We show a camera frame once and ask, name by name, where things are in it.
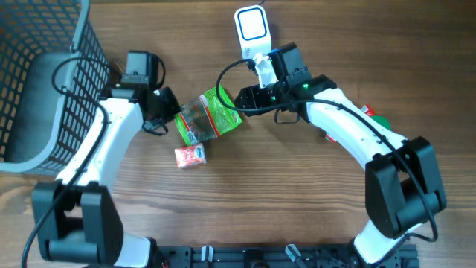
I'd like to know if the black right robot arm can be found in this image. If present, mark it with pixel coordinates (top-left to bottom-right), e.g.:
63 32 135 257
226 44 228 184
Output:
234 43 447 267

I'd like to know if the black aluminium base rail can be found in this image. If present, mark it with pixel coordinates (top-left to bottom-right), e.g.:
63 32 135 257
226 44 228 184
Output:
148 243 420 268

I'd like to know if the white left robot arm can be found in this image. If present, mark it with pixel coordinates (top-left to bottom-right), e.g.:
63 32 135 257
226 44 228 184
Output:
21 86 180 267

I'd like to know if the red long snack stick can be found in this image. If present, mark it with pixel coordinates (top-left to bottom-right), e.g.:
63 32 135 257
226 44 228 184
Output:
325 104 376 143

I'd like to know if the black mesh basket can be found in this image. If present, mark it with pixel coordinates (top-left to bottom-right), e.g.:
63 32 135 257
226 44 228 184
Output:
1 0 110 175

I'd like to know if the white barcode scanner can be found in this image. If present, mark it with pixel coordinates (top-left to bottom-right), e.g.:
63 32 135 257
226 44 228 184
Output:
234 5 271 59

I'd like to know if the green lidded jar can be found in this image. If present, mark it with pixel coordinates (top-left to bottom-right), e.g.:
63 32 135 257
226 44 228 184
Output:
371 115 391 130

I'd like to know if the red small snack pack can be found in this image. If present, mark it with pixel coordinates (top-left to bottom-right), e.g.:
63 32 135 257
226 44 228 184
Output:
174 143 207 168

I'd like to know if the green candy bag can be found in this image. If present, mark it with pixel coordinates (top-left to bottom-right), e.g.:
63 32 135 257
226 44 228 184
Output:
175 88 242 146

